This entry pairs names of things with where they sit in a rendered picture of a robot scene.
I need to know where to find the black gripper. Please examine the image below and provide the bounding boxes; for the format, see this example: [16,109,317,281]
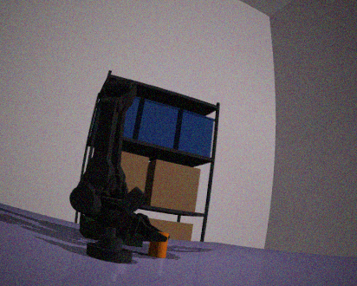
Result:
[100,202,167,242]

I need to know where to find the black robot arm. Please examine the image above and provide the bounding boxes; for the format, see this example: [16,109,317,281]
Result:
[69,79,147,222]

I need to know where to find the orange knob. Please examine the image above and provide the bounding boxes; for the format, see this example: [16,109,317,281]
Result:
[147,231,169,258]

